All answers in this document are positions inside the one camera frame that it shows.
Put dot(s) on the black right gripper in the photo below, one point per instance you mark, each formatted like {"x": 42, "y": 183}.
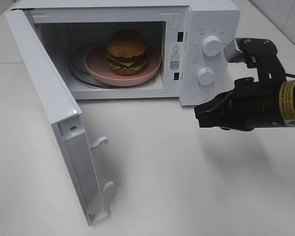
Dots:
{"x": 252, "y": 104}

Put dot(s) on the round white door button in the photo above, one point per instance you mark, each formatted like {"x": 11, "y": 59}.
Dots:
{"x": 201, "y": 96}

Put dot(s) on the white timer knob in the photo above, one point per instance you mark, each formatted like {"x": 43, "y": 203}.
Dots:
{"x": 205, "y": 76}

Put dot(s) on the burger with lettuce and cheese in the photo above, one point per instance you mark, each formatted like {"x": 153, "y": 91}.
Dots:
{"x": 127, "y": 52}

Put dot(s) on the pink round plate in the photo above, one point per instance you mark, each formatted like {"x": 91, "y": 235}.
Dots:
{"x": 100, "y": 70}

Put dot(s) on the white microwave door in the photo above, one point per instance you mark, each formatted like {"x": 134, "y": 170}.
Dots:
{"x": 64, "y": 115}

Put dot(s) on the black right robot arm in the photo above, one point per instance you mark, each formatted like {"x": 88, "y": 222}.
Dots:
{"x": 286, "y": 100}

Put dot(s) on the upper white power knob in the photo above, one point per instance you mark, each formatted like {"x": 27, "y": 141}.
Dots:
{"x": 212, "y": 45}

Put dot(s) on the white microwave oven body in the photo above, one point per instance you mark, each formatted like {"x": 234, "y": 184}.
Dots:
{"x": 174, "y": 28}

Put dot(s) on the glass microwave turntable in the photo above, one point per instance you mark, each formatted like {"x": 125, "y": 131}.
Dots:
{"x": 78, "y": 70}

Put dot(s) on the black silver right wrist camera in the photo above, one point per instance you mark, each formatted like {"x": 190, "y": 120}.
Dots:
{"x": 249, "y": 50}

